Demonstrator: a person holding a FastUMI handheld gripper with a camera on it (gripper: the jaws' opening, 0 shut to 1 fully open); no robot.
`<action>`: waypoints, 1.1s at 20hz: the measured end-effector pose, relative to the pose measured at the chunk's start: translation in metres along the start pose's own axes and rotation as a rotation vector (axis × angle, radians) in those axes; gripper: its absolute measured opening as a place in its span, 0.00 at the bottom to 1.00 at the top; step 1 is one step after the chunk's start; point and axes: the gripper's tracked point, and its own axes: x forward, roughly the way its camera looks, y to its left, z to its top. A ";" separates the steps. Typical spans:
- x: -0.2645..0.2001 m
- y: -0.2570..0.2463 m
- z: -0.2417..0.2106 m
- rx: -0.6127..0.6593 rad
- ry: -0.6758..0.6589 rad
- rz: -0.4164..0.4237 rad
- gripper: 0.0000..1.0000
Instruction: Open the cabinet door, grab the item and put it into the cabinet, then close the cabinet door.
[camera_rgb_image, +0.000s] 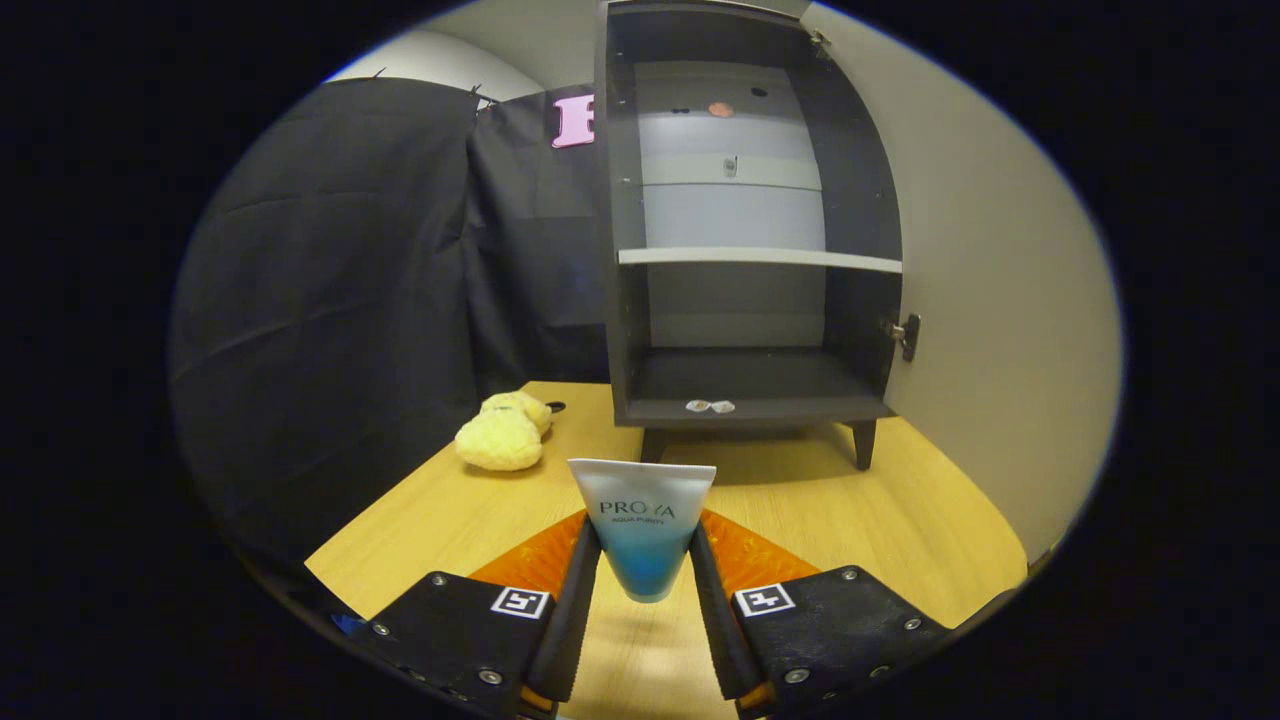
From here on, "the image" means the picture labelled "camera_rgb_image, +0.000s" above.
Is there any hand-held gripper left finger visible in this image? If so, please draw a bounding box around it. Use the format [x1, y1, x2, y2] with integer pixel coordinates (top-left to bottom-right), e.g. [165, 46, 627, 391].
[365, 510, 603, 720]

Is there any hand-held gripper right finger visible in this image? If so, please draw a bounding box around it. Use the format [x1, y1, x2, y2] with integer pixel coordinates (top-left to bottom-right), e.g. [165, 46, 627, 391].
[688, 508, 953, 719]

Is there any white blue cosmetic tube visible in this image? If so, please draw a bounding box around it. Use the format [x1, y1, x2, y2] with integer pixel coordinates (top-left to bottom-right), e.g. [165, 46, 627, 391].
[567, 458, 718, 604]

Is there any grey cabinet door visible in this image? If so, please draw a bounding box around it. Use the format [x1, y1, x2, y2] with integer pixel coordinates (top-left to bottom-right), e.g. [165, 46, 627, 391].
[800, 0, 1123, 566]

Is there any yellow plush toy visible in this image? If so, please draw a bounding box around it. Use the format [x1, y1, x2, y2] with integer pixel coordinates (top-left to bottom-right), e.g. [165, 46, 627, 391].
[455, 391, 553, 472]

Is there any dark cabinet body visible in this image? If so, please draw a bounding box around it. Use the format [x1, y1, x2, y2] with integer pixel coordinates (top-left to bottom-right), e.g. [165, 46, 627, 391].
[595, 0, 922, 471]

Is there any white cabinet shelf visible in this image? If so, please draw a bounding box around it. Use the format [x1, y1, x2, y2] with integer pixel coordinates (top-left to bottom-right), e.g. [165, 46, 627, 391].
[617, 247, 903, 274]

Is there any black backdrop cloth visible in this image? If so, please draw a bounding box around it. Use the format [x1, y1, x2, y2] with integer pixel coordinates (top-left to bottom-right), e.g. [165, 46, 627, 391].
[168, 78, 611, 571]

